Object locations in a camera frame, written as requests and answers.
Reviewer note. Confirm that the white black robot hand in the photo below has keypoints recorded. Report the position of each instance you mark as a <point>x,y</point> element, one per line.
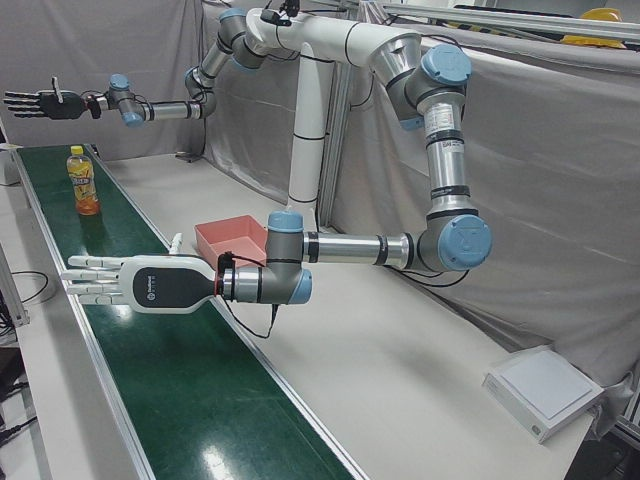
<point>165,287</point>
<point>62,107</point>

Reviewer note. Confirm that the orange juice bottle yellow cap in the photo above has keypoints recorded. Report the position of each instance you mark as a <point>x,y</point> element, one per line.
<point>84,182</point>

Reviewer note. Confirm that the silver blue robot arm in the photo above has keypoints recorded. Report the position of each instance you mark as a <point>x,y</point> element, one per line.
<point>445,165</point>
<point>170,109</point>

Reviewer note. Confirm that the pink plastic basket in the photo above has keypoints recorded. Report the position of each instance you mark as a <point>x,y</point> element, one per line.
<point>235,235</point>

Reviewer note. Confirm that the white flat box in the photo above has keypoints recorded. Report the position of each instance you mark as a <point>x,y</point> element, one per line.
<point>542,390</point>

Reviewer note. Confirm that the yellow hard hat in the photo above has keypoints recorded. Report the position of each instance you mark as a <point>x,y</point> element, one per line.
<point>592,41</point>
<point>602,14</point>

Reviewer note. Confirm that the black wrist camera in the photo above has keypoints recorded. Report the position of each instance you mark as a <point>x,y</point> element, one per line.
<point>94,112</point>
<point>226,261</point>

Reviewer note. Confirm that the green conveyor belt aluminium frame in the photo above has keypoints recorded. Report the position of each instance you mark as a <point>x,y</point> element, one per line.
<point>175,375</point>

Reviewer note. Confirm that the black flat bracket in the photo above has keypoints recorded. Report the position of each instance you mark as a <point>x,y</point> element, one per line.
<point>189,157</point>

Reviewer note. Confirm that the aluminium profile post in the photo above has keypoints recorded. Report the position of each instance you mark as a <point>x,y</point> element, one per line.
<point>15,300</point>

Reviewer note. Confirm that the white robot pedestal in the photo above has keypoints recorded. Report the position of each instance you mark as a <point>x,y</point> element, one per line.
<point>310,125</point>

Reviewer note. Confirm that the black camera on pedestal beam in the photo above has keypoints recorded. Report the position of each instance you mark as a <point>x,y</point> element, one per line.
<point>277,15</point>

